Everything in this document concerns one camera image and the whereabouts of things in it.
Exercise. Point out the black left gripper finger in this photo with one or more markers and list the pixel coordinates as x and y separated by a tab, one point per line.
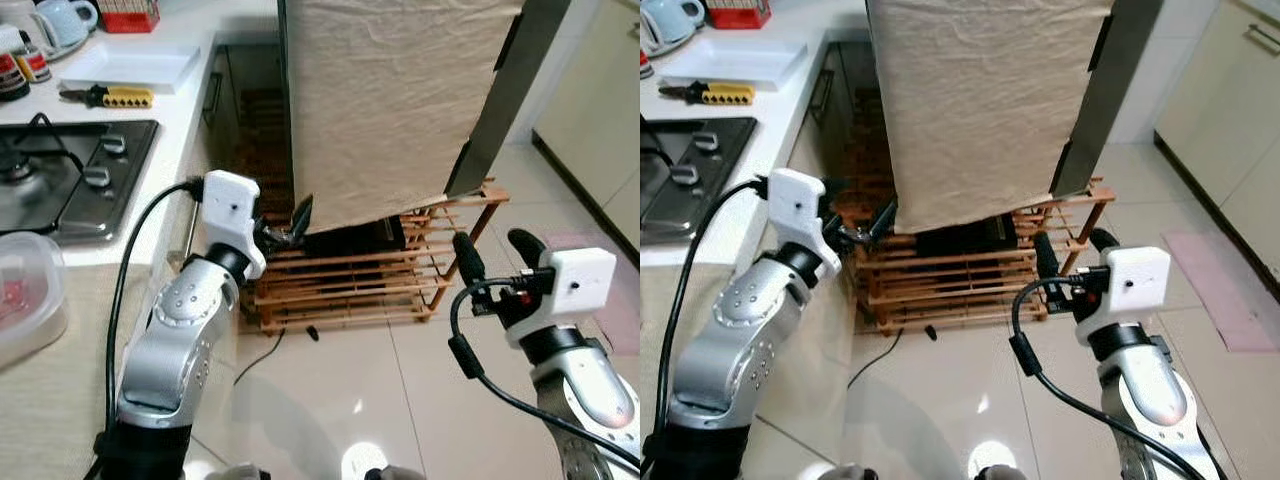
302	222
884	222

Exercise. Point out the clear plastic container red food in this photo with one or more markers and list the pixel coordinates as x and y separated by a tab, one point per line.
30	300

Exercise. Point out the dark grey fridge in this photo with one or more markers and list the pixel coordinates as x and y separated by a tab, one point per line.
1105	90
510	90

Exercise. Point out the beige cloth fridge cover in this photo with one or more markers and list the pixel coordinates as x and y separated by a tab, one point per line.
400	100
990	100

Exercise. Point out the black flat box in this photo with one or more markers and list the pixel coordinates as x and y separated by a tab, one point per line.
965	238
355	238

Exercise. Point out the wooden slatted rack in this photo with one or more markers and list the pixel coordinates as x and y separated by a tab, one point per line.
960	292
350	290

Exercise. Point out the cream kitchen cabinet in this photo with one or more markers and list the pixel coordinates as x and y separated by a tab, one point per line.
600	100
1220	130

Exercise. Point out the silver stove knob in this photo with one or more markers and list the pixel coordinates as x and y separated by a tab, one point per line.
685	176
113	144
96	177
706	141

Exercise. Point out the yellow black screwdriver bit set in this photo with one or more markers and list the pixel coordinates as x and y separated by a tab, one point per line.
720	94
115	97

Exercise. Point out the grey right robot foot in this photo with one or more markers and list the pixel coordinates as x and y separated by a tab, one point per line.
395	473
1002	473

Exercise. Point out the grey robot foot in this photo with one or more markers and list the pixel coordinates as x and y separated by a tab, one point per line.
1002	473
842	472
238	472
395	473

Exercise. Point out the white rectangular tray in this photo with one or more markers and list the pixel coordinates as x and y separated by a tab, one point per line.
130	65
735	62

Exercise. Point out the dark jar red label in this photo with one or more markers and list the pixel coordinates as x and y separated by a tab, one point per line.
645	66
12	78

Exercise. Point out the grey left robot foot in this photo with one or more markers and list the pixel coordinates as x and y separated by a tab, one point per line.
842	472
238	472

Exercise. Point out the red box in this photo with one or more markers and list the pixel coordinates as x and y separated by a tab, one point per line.
738	14
130	16

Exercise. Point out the light blue kettle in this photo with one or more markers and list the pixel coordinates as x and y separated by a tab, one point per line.
68	22
672	22

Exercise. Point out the small jar red label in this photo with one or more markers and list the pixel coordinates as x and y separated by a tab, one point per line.
36	65

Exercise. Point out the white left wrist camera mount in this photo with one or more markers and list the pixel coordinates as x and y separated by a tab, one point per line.
230	215
800	215

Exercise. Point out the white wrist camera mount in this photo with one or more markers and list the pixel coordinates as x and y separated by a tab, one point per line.
580	285
800	215
230	215
1135	285

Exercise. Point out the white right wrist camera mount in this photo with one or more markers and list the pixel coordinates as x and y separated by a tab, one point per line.
1135	285
580	285

